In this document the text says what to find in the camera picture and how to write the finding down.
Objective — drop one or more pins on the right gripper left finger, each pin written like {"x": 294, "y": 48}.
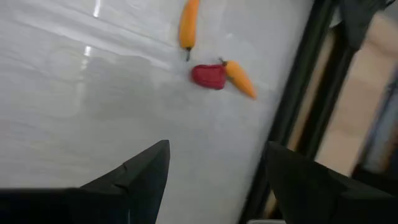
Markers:
{"x": 136, "y": 186}

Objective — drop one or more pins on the red mini pepper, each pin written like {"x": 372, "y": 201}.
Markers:
{"x": 209, "y": 76}

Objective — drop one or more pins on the orange mini pepper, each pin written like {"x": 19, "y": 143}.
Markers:
{"x": 240, "y": 79}
{"x": 188, "y": 26}

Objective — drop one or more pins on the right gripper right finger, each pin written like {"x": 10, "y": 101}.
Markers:
{"x": 311, "y": 193}

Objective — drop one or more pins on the wooden base board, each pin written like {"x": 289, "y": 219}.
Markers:
{"x": 342, "y": 124}

